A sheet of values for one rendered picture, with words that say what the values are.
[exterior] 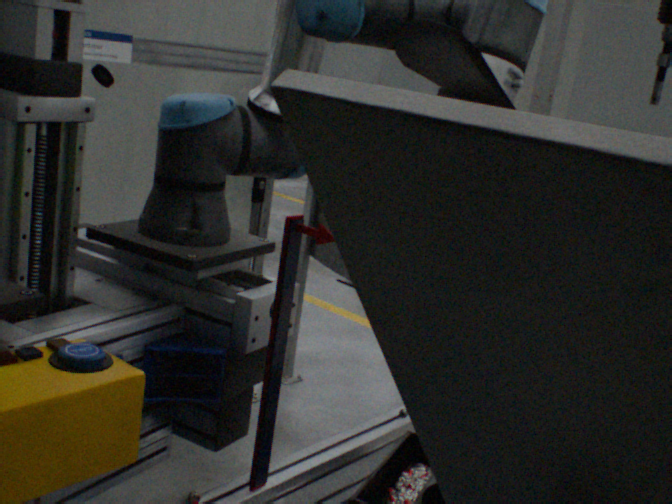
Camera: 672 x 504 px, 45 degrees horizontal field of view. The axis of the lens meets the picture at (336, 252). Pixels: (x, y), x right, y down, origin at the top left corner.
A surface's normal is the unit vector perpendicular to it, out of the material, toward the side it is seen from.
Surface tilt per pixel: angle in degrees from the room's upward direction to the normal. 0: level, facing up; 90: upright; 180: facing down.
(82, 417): 90
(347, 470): 90
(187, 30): 90
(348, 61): 90
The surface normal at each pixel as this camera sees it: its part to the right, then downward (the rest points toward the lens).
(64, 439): 0.77, 0.26
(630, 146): -0.29, -0.67
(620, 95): -0.66, 0.08
